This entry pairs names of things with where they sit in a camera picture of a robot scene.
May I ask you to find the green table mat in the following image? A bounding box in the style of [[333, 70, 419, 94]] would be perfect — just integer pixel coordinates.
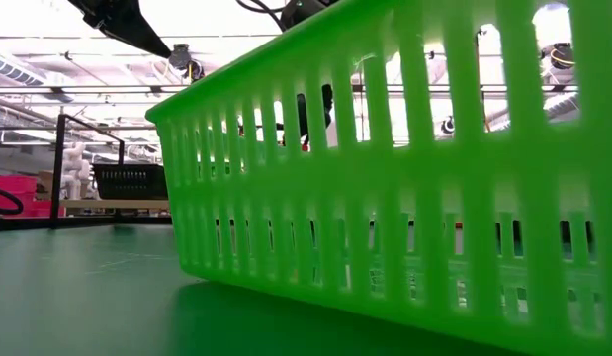
[[0, 224, 612, 356]]

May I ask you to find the red plastic crate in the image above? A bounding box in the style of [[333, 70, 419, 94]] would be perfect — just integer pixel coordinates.
[[0, 173, 67, 219]]

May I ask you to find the wooden shelf board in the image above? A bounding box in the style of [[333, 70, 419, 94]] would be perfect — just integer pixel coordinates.
[[57, 198, 172, 210]]

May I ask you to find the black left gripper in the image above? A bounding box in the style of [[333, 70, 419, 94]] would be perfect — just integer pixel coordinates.
[[66, 0, 174, 59]]

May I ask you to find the green plastic basket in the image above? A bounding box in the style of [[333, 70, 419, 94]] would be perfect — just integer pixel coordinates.
[[145, 0, 612, 356]]

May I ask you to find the black hose loop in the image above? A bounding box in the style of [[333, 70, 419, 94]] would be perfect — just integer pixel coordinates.
[[0, 185, 26, 217]]

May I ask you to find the black aluminium rig frame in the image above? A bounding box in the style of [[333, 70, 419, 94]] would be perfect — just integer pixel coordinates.
[[0, 215, 174, 233]]

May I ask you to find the black metal shelf frame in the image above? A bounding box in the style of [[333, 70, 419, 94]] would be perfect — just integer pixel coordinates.
[[50, 112, 127, 229]]

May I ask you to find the black plastic basket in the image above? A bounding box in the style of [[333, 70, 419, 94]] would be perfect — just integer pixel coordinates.
[[91, 162, 171, 202]]

